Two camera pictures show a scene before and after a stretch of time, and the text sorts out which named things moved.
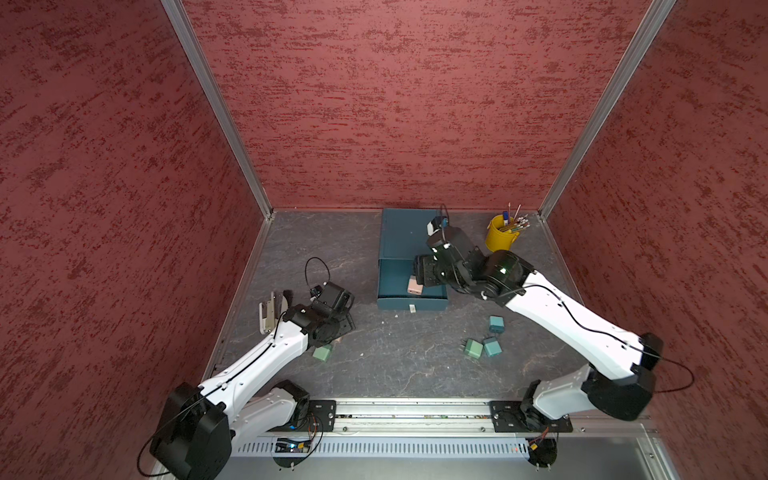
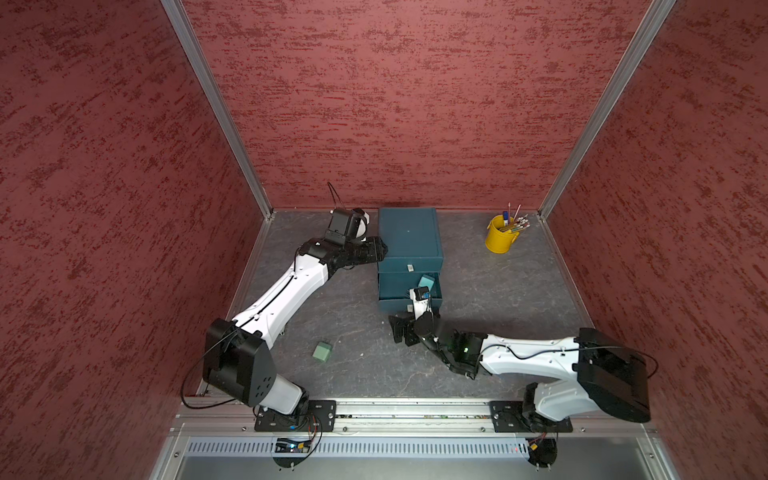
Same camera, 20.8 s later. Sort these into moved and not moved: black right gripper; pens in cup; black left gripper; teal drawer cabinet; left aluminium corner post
Moved: black left gripper; black right gripper
Not moved: pens in cup; teal drawer cabinet; left aluminium corner post
